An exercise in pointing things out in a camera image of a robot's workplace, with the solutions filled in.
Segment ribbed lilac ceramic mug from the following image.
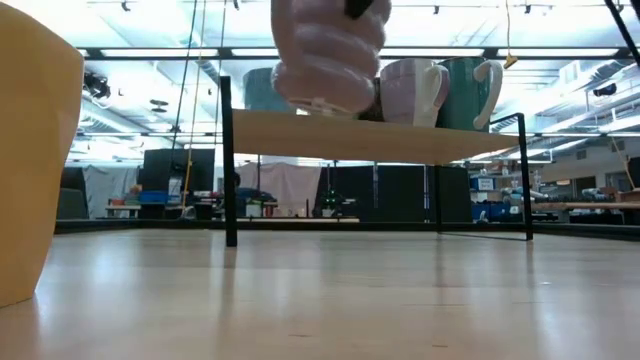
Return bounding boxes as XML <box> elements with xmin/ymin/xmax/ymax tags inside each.
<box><xmin>270</xmin><ymin>0</ymin><xmax>393</xmax><ymax>117</ymax></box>

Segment lilac and white mug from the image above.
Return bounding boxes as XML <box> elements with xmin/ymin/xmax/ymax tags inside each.
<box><xmin>378</xmin><ymin>57</ymin><xmax>451</xmax><ymax>128</ymax></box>

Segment teal blue ceramic mug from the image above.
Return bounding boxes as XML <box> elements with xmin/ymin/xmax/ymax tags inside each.
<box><xmin>242</xmin><ymin>67</ymin><xmax>297</xmax><ymax>113</ymax></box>

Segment black room partition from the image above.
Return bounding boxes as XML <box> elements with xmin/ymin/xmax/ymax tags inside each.
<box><xmin>319</xmin><ymin>163</ymin><xmax>472</xmax><ymax>224</ymax></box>

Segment white cloth cover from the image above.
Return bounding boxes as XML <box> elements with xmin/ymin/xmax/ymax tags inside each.
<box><xmin>235</xmin><ymin>161</ymin><xmax>322</xmax><ymax>217</ymax></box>

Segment blue storage bins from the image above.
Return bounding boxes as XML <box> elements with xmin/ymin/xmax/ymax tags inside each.
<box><xmin>469</xmin><ymin>201</ymin><xmax>514</xmax><ymax>223</ymax></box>

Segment black metal strut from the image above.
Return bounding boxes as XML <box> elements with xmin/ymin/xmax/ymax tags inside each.
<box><xmin>603</xmin><ymin>0</ymin><xmax>640</xmax><ymax>67</ymax></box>

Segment black ceiling device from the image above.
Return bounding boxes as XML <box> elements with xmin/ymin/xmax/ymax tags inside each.
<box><xmin>82</xmin><ymin>72</ymin><xmax>112</xmax><ymax>101</ymax></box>

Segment blue plastic box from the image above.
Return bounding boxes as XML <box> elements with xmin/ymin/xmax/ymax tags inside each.
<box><xmin>138</xmin><ymin>190</ymin><xmax>170</xmax><ymax>205</ymax></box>

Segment wooden background table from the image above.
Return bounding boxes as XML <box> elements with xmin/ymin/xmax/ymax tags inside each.
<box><xmin>529</xmin><ymin>201</ymin><xmax>640</xmax><ymax>212</ymax></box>

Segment gray cloth cover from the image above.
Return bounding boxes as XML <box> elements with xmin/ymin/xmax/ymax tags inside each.
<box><xmin>82</xmin><ymin>164</ymin><xmax>141</xmax><ymax>219</ymax></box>

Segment yellow ceramic mug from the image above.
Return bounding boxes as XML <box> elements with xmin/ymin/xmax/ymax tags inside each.
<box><xmin>0</xmin><ymin>2</ymin><xmax>85</xmax><ymax>309</ymax></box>

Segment wooden shelf black metal frame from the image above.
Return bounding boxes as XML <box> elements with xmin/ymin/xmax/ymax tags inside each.
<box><xmin>219</xmin><ymin>75</ymin><xmax>534</xmax><ymax>248</ymax></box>

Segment green mug white handle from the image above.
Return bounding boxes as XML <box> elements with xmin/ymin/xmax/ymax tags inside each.
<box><xmin>435</xmin><ymin>56</ymin><xmax>504</xmax><ymax>133</ymax></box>

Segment yellow hanging cord with tag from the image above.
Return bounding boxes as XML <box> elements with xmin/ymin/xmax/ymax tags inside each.
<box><xmin>503</xmin><ymin>0</ymin><xmax>520</xmax><ymax>70</ymax></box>

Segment dark hanging cord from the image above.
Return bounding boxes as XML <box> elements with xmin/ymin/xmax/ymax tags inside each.
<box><xmin>169</xmin><ymin>0</ymin><xmax>199</xmax><ymax>166</ymax></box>

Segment yellow hanging rope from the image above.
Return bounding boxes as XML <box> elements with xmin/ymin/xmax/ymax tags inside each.
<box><xmin>181</xmin><ymin>0</ymin><xmax>208</xmax><ymax>211</ymax></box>

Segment black table edge rail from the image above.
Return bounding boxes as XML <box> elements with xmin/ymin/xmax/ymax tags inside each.
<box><xmin>54</xmin><ymin>218</ymin><xmax>640</xmax><ymax>243</ymax></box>

